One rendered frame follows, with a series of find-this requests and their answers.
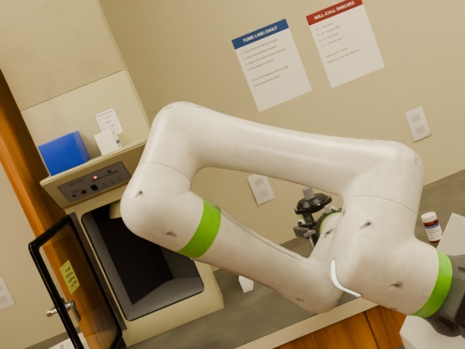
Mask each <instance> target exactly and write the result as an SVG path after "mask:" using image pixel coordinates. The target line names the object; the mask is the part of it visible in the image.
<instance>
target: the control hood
mask: <svg viewBox="0 0 465 349"><path fill-rule="evenodd" d="M148 137H149V136H146V137H145V138H142V139H139V140H137V141H134V142H132V143H130V144H127V145H124V146H122V147H121V148H120V149H118V150H115V151H113V152H110V153H108V154H105V155H103V156H102V155H100V156H97V157H95V158H93V159H90V160H88V161H87V162H86V163H83V164H82V165H79V166H77V167H74V168H71V169H70V170H67V171H64V172H61V173H59V174H57V175H54V176H49V177H47V178H45V179H43V180H41V181H40V184H41V186H42V187H43V188H44V189H45V191H46V192H47V193H48V194H49V195H50V196H51V197H52V198H53V199H54V200H55V202H56V203H57V204H58V205H59V206H60V207H61V208H65V207H67V206H70V205H72V204H75V203H77V202H80V201H82V200H84V199H87V198H90V197H92V196H94V195H97V194H99V193H102V192H104V191H106V190H109V189H112V188H115V187H116V186H119V185H122V184H125V183H127V182H128V181H130V180H131V179H128V180H126V181H124V182H122V183H119V184H116V185H115V186H112V187H109V188H106V189H104V190H101V191H99V192H97V193H94V194H92V195H89V196H87V197H84V198H82V199H79V200H77V201H75V202H72V203H70V202H69V201H68V199H67V198H65V196H64V195H63V194H62V193H61V192H60V190H59V189H58V188H57V187H58V186H61V185H63V184H66V183H68V182H70V181H73V180H75V179H78V178H80V177H83V176H85V175H88V174H90V173H92V172H95V171H97V170H100V169H103V168H106V167H107V166H110V165H113V164H115V163H117V162H120V161H122V163H123V164H124V166H125V167H126V169H127V171H128V172H129V174H130V175H131V177H132V176H133V174H134V172H135V170H136V168H137V167H138V164H139V161H140V158H141V157H142V154H143V151H144V149H145V146H146V143H147V140H148Z"/></svg>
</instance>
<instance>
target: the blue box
mask: <svg viewBox="0 0 465 349"><path fill-rule="evenodd" d="M38 148H39V151H40V153H41V155H42V158H43V160H44V162H45V164H46V167H47V168H48V171H49V173H50V175H51V176H54V175H57V174H59V173H61V172H64V171H67V170H70V169H71V168H74V167H77V166H79V165H82V164H83V163H86V162H87V161H88V160H90V159H91V158H90V156H89V153H88V152H87V149H86V147H85V145H84V142H83V140H82V137H81V136H80V133H79V132H78V131H75V132H71V133H69V134H67V135H64V136H61V137H59V138H57V139H54V140H52V141H49V142H47V143H44V144H42V145H39V146H38Z"/></svg>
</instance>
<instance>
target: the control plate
mask: <svg viewBox="0 0 465 349"><path fill-rule="evenodd" d="M108 170H110V171H111V172H110V173H108V172H107V171H108ZM94 176H97V178H96V179H94V178H93V177H94ZM118 176H120V178H118ZM110 179H112V180H113V181H112V182H110ZM128 179H131V175H130V174H129V172H128V171H127V169H126V167H125V166H124V164H123V163H122V161H120V162H117V163H115V164H113V165H110V166H107V167H106V168H103V169H100V170H97V171H95V172H92V173H90V174H88V175H85V176H83V177H80V178H78V179H75V180H73V181H70V182H68V183H66V184H63V185H61V186H58V187H57V188H58V189H59V190H60V192H61V193H62V194H63V195H64V196H65V198H67V199H68V201H69V202H70V203H72V202H75V201H77V200H79V199H82V198H84V197H87V196H89V195H92V194H94V193H97V192H99V191H101V190H104V189H106V188H109V187H112V186H115V185H116V184H119V183H122V182H124V181H126V180H128ZM103 182H104V185H102V183H103ZM94 184H95V185H96V186H97V187H98V189H97V190H94V191H93V190H92V188H91V187H90V186H92V185H94ZM83 190H85V191H86V193H85V194H82V193H81V192H82V191H83ZM72 195H76V196H75V197H72Z"/></svg>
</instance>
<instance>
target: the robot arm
mask: <svg viewBox="0 0 465 349"><path fill-rule="evenodd" d="M207 167H212V168H222V169H227V170H236V171H240V172H247V173H252V174H256V175H262V176H265V177H272V178H275V179H281V180H284V181H289V182H292V183H295V184H300V185H303V186H307V187H310V188H315V189H317V190H321V191H324V192H326V193H331V194H333V195H337V196H339V197H341V198H342V200H343V208H336V207H334V206H331V207H332V209H331V210H330V209H329V206H328V205H327V206H325V209H326V213H323V214H322V215H321V216H320V217H319V218H318V220H317V221H314V222H312V223H306V224H305V223H304V221H302V220H301V219H299V220H298V221H299V222H298V226H295V227H293V230H294V233H295V236H296V237H299V238H305V239H306V240H308V239H309V238H310V237H311V235H312V234H315V235H317V237H318V241H317V243H316V245H315V247H314V249H313V251H312V253H311V255H310V256H309V257H308V258H304V257H302V256H301V255H299V254H297V253H295V252H292V251H290V250H288V249H286V248H284V247H282V246H280V245H278V244H276V243H274V242H272V241H271V240H269V239H267V238H265V237H264V236H262V235H260V234H259V233H257V232H255V231H254V230H252V229H250V228H249V227H247V226H246V225H245V224H243V223H241V222H240V221H239V220H237V219H235V218H234V217H233V216H232V215H230V214H229V213H227V212H226V211H225V210H223V209H222V208H221V207H219V206H218V205H215V206H214V205H212V204H211V203H210V202H207V201H206V200H205V199H203V198H201V197H200V196H198V195H196V194H194V193H193V192H191V190H190V188H191V185H192V182H193V179H194V177H195V175H196V173H198V171H200V170H201V169H203V168H207ZM424 178H425V174H424V168H423V164H422V162H421V159H420V158H419V156H418V155H417V154H416V152H415V151H414V150H412V149H411V148H410V147H408V146H407V145H405V144H403V143H400V142H397V141H384V140H372V139H361V138H345V137H337V136H327V135H321V134H312V133H307V132H299V131H295V130H291V129H284V128H280V127H274V126H270V125H265V124H261V123H256V122H253V121H249V120H244V119H241V118H237V117H234V116H229V115H227V114H223V113H220V112H217V111H215V110H211V109H208V108H205V107H202V106H199V105H196V104H194V103H191V102H183V101H182V102H173V103H171V104H169V105H167V106H165V107H164V108H162V110H160V111H159V112H158V114H157V115H156V117H155V119H154V121H153V123H152V128H151V130H150V133H149V137H148V140H147V143H146V146H145V149H144V151H143V154H142V157H141V158H140V161H139V164H138V167H137V168H136V170H135V172H134V174H133V176H132V178H131V180H130V181H129V183H128V185H127V187H126V189H125V191H124V193H123V195H122V198H121V202H120V213H121V216H122V220H123V222H124V223H125V225H126V226H127V228H128V229H129V230H130V231H131V232H132V233H134V234H136V235H137V236H139V237H141V238H144V239H146V240H149V241H150V242H153V243H155V244H158V245H160V246H162V247H165V248H167V249H170V250H172V251H175V252H177V253H180V254H183V255H185V256H188V257H189V258H190V259H191V260H195V261H197V262H202V263H205V264H207V265H212V266H214V267H218V268H220V269H224V270H226V271H230V272H232V273H234V274H237V275H240V276H243V277H245V278H247V279H249V280H252V281H254V282H256V283H259V284H261V285H263V286H265V287H267V288H269V289H271V290H273V291H274V292H277V293H278V294H281V295H282V296H284V297H286V298H287V299H289V300H290V301H292V302H294V303H295V304H297V305H299V306H300V307H301V308H303V309H304V310H306V311H308V312H311V313H314V314H322V313H325V312H328V311H330V310H332V309H333V308H335V306H337V304H338V302H339V301H340V298H341V296H342V295H343V292H344V291H345V292H348V293H350V294H353V295H355V296H358V297H360V298H363V299H365V300H368V301H371V302H373V303H376V304H378V305H381V306H383V307H386V308H389V309H391V310H394V311H397V312H400V313H402V314H405V315H409V316H418V317H420V318H422V319H424V320H426V321H427V322H429V324H431V326H432V327H433V329H434V330H435V331H436V332H438V333H440V334H442V335H444V336H447V337H457V336H459V335H461V336H462V337H463V338H465V254H462V255H458V256H450V255H447V254H445V253H442V252H440V251H438V250H437V249H436V248H434V247H433V246H431V245H429V244H426V243H425V242H422V241H420V240H418V239H416V237H415V235H414V229H415V225H416V221H417V215H418V210H419V204H420V200H421V194H422V190H423V183H424Z"/></svg>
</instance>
